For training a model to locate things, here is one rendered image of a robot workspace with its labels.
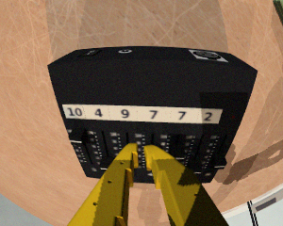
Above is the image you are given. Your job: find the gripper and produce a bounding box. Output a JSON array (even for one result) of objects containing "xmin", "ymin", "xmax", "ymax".
[{"xmin": 67, "ymin": 143, "xmax": 229, "ymax": 226}]

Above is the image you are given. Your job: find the black lighting desk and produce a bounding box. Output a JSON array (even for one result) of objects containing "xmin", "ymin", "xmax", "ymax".
[{"xmin": 47, "ymin": 46, "xmax": 258, "ymax": 184}]

